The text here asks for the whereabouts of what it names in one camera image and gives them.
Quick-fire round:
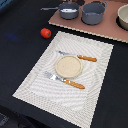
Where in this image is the beige round plate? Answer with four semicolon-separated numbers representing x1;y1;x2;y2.
55;55;83;78

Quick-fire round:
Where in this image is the grey frying pan with handle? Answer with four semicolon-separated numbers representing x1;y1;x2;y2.
40;1;81;20

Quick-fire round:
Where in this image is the beige bowl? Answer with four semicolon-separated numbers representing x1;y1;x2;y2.
118;4;128;30

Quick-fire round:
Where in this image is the brown wooden board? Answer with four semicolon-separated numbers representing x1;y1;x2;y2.
49;1;128;43

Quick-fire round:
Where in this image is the red toy tomato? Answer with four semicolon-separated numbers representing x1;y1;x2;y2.
40;28;51;39

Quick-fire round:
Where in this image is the white woven placemat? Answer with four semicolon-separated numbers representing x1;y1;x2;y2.
12;30;115;128

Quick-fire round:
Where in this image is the grey cooking pot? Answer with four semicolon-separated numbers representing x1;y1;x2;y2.
81;1;108;25

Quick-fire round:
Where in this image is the fork with orange handle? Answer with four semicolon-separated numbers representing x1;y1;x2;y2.
44;71;85;89

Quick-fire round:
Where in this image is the knife with orange handle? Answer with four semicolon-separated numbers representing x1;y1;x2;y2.
56;51;97;62

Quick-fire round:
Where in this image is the white toy fish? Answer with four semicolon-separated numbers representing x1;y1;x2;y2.
61;9;77;13

